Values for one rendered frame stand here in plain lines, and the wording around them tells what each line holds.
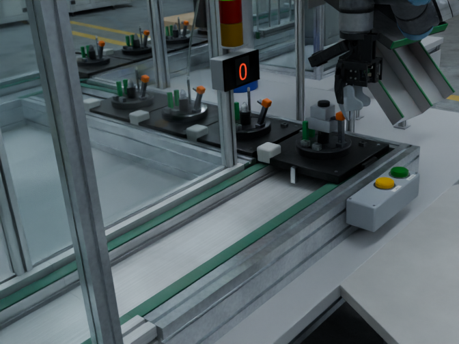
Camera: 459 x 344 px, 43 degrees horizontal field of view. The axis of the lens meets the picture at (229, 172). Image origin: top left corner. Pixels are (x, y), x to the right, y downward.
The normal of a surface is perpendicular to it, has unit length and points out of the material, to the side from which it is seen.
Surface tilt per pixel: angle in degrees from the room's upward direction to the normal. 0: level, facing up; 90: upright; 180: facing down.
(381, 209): 90
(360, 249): 0
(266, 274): 90
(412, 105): 45
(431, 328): 0
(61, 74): 90
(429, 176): 0
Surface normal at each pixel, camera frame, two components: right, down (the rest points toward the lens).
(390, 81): 0.40, -0.44
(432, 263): -0.06, -0.91
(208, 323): 0.75, 0.23
